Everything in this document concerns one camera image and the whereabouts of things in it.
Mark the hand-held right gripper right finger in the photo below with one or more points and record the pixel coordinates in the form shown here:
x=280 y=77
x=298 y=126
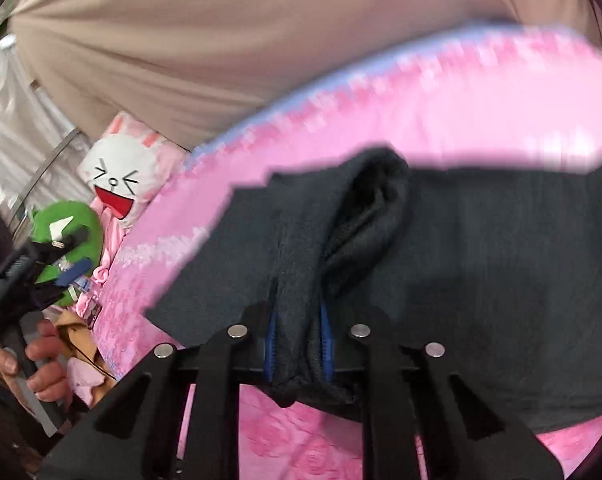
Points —
x=327 y=345

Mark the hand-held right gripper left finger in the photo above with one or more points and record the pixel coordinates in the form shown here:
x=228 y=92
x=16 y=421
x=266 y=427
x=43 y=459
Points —
x=270 y=350

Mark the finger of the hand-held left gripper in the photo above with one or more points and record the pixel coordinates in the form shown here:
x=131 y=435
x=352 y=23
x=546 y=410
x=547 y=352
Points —
x=73 y=271
x=63 y=245

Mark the dark grey pants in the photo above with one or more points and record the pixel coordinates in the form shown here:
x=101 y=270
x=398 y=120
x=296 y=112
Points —
x=481 y=285

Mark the person's left hand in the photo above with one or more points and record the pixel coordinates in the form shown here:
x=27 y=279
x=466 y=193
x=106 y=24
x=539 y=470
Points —
x=46 y=380

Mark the green plush toy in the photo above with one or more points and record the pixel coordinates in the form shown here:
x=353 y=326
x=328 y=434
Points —
x=56 y=215

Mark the brown cloth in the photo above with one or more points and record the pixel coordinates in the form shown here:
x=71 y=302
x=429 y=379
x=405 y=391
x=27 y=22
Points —
x=81 y=340

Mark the white rabbit pillow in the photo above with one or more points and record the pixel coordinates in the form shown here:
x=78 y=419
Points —
x=121 y=160

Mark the small pink cloth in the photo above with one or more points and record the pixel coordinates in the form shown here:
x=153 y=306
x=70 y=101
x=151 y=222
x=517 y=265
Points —
x=86 y=380

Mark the silvery white curtain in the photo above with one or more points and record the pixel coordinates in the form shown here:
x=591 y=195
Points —
x=11 y=125

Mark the pink rose bed sheet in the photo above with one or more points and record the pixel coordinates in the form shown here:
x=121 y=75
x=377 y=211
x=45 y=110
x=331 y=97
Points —
x=431 y=110

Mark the beige cloth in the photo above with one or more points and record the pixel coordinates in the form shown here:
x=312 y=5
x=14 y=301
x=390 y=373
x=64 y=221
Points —
x=231 y=35

